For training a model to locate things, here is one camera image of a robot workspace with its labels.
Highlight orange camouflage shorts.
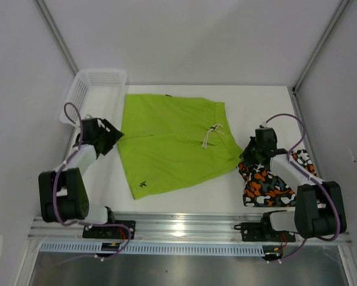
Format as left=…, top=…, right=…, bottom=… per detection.
left=237, top=148, right=318, bottom=209

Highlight green shorts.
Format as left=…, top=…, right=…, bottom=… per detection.
left=117, top=94, right=242, bottom=200

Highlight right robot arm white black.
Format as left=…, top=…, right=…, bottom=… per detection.
left=238, top=125, right=347, bottom=241

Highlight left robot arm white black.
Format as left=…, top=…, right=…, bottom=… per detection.
left=38, top=118, right=123, bottom=238

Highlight white plastic basket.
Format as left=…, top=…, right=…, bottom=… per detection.
left=65, top=69, right=127, bottom=128

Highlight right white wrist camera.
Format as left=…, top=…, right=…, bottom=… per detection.
left=259, top=121, right=268, bottom=128

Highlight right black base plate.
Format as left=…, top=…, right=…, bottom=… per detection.
left=234, top=222, right=296, bottom=243

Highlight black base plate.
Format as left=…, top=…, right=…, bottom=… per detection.
left=82, top=220, right=136, bottom=240
left=234, top=222, right=296, bottom=243

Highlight aluminium mounting rail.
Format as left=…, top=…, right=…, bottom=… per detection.
left=27, top=212, right=353, bottom=245

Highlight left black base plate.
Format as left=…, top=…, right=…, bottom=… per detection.
left=82, top=220, right=136, bottom=240

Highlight slotted cable duct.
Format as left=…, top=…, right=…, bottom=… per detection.
left=40, top=241, right=265, bottom=257

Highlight left aluminium frame post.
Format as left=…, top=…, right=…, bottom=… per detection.
left=33, top=0, right=79, bottom=75

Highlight aluminium frame post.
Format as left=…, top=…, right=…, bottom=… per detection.
left=33, top=0, right=79, bottom=75
left=291, top=0, right=353, bottom=97

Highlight right aluminium frame post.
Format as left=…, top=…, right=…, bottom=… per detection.
left=291, top=0, right=353, bottom=97

